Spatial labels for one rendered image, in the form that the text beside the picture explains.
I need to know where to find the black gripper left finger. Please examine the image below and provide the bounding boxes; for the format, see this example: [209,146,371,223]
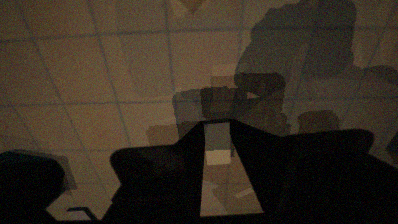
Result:
[110,121,205,216]

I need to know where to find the teal rectangular block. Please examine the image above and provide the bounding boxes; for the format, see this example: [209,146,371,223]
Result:
[0,151,65,209]

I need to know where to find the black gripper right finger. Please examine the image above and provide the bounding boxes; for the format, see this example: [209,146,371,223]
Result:
[228,119,375,213]

